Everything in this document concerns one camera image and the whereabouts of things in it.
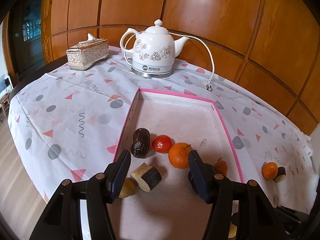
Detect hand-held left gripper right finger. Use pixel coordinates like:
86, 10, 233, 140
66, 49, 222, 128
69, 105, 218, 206
188, 150, 285, 240

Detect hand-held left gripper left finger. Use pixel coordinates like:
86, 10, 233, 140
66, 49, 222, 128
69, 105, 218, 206
29, 149, 132, 240

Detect tiny orange kumquat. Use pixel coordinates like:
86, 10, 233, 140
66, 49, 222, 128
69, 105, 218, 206
214, 157, 228, 177

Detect pale-faced cut sugarcane piece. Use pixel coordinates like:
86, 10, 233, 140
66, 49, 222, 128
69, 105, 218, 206
130, 163, 162, 193

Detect large orange with stem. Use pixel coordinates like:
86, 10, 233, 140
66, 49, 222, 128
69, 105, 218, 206
168, 142, 193, 169

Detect large dark sugarcane piece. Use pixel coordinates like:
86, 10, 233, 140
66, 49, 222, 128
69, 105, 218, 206
130, 128, 151, 158

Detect red tomato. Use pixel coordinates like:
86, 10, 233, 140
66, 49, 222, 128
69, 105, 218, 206
152, 135, 173, 154

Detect pink shallow box tray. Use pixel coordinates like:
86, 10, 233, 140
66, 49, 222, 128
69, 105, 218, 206
112, 88, 245, 240

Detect orange mandarin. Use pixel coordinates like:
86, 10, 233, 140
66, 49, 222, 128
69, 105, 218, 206
262, 162, 278, 180

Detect white patterned tablecloth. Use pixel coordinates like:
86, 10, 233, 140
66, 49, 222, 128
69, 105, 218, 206
7, 45, 314, 213

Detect chrome kettle base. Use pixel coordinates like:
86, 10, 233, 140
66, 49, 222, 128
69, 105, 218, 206
131, 66, 173, 78

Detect silver embossed tissue box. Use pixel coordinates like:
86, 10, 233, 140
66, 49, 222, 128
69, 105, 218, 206
66, 33, 110, 70

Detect white floral ceramic kettle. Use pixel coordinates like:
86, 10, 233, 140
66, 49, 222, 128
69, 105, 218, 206
119, 19, 190, 74

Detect wooden stool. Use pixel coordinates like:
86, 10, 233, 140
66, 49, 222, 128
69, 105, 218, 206
0, 97, 11, 117

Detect dark glass door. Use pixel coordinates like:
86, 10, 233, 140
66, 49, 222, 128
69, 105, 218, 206
12, 0, 50, 80

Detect white power cord with plug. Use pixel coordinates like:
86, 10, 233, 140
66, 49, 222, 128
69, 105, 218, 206
125, 31, 215, 92

